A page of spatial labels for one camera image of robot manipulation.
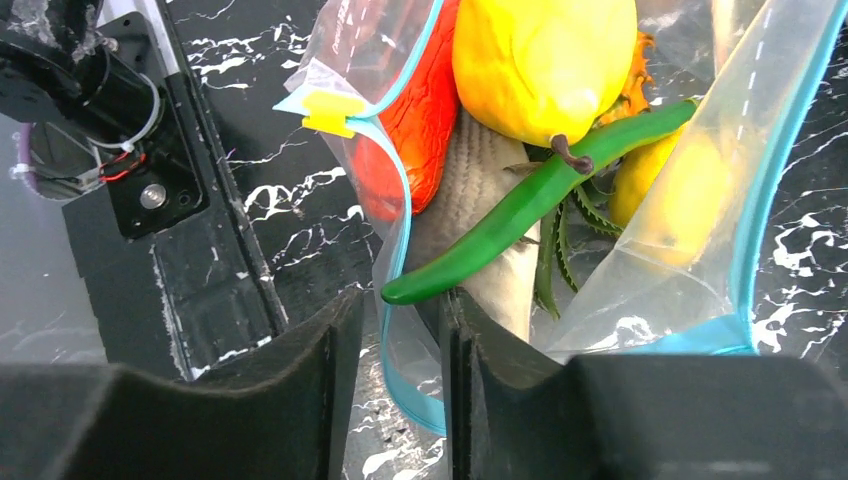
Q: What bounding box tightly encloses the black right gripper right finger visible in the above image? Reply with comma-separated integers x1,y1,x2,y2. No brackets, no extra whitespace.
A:
440,291,847,479

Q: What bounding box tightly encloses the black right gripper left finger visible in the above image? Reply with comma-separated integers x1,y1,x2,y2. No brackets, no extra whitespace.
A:
1,287,365,479

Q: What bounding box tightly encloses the toy pineapple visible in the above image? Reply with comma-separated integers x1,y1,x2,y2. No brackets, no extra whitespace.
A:
529,29,657,321

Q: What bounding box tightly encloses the clear zip top bag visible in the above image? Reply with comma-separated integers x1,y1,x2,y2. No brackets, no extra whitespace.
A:
277,1,847,435

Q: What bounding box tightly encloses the toy green bean pod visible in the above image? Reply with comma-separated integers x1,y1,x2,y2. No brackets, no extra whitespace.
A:
381,98,699,305

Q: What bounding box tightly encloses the toy grey fish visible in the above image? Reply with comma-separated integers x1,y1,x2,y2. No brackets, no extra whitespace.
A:
404,109,541,341

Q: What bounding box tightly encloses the toy yellow lemon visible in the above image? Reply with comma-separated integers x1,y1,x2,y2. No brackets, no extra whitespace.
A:
608,128,733,269

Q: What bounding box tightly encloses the toy red tomato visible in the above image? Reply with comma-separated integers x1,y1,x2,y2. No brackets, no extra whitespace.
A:
351,1,460,223

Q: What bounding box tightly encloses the toy yellow pear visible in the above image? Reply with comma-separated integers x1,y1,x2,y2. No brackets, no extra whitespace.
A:
452,0,638,174

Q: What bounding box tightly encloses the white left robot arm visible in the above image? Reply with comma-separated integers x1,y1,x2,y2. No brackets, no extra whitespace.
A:
1,1,207,239

